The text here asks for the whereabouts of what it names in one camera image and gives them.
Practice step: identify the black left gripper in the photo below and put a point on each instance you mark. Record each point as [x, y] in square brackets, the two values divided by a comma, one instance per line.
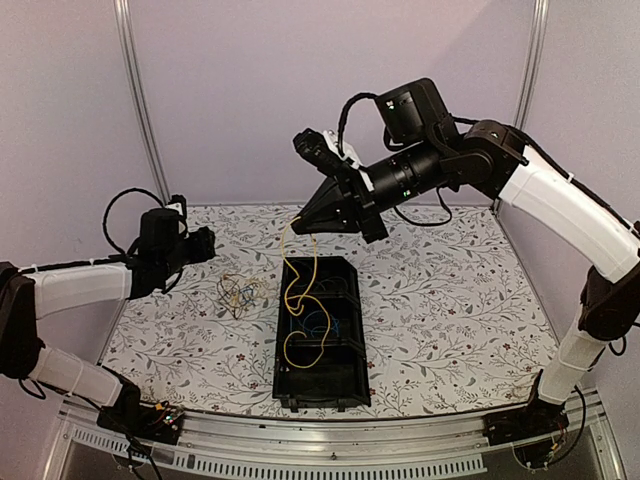
[204, 245]

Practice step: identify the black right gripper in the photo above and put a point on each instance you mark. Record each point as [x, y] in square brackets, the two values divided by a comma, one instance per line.
[329, 212]

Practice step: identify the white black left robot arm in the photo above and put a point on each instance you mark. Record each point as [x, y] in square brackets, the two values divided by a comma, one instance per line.
[203, 339]

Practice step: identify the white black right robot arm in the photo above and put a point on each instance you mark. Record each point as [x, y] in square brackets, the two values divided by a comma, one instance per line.
[426, 152]

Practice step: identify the black three-compartment bin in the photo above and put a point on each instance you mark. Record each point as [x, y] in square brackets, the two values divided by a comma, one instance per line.
[320, 357]

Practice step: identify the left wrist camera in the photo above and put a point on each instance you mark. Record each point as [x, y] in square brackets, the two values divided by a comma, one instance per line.
[178, 203]

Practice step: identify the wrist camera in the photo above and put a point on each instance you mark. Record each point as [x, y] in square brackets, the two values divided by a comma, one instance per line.
[319, 150]
[178, 203]

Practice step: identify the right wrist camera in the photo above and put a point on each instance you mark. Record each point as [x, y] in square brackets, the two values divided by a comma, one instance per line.
[319, 150]

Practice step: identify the left aluminium corner post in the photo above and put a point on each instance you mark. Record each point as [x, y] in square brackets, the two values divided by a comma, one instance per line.
[141, 109]

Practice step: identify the aluminium corner post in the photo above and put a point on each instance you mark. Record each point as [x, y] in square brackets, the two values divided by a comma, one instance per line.
[532, 62]
[141, 109]

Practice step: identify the aluminium front rail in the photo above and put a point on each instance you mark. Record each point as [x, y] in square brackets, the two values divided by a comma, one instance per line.
[216, 446]

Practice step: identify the right aluminium corner post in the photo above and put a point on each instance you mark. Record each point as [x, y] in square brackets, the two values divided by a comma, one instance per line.
[532, 62]

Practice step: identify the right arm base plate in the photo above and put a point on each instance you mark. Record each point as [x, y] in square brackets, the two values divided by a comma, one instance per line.
[533, 419]

